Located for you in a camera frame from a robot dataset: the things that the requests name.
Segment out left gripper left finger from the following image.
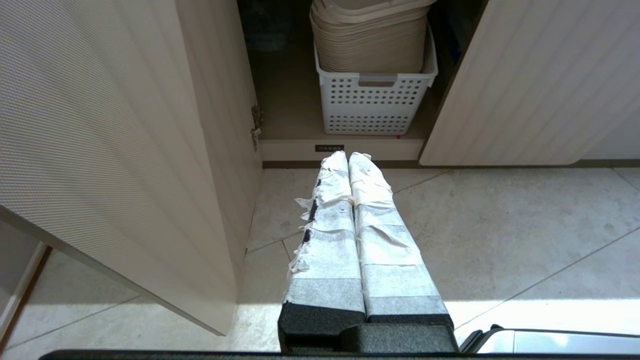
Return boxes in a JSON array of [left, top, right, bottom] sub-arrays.
[[278, 151, 367, 352]]

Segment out metal door hinge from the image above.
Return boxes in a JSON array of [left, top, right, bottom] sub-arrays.
[[250, 104, 264, 153]]

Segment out stack of beige dishes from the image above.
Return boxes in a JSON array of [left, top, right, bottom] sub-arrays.
[[309, 0, 437, 75]]

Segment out white perforated plastic basket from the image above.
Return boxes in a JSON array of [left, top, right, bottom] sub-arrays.
[[313, 25, 439, 136]]

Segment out beige cabinet door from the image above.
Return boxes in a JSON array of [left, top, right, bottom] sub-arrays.
[[0, 0, 264, 336], [419, 0, 640, 167]]

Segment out beige cabinet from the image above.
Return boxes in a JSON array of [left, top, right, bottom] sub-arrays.
[[237, 0, 488, 169]]

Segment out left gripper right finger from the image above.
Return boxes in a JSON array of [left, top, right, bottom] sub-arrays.
[[345, 152, 459, 353]]

